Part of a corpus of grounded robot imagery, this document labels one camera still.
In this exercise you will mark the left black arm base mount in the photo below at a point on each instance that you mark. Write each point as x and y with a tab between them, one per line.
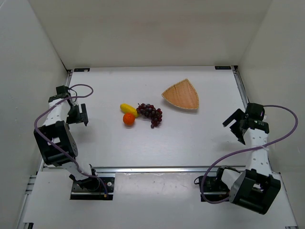
92	189

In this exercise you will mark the dark red fake grapes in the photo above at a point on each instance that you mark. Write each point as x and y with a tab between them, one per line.
148	111

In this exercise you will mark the black corner bracket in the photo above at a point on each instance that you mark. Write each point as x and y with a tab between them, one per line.
223	67
81	70

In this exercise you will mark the woven bamboo fruit basket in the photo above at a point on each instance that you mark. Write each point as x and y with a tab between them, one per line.
182	95

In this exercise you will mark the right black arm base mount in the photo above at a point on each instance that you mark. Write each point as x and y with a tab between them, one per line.
214	189

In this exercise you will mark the orange fake orange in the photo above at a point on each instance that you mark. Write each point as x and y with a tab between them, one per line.
128	119

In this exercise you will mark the left black corner bracket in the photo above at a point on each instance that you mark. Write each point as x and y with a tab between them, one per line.
81	70

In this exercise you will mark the right black corner bracket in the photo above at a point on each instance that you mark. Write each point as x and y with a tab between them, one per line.
223	67

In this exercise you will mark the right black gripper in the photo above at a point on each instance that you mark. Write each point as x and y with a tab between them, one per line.
238	124

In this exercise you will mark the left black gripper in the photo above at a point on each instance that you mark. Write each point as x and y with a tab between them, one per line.
79	114

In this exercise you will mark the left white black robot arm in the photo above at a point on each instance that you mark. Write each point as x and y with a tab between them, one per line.
55	142

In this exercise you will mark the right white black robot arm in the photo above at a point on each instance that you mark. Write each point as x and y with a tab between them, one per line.
229	176

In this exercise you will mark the yellow fake banana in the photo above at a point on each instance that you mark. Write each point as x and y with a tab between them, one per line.
125	108

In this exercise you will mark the front aluminium frame rail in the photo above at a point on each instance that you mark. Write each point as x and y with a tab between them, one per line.
151	169

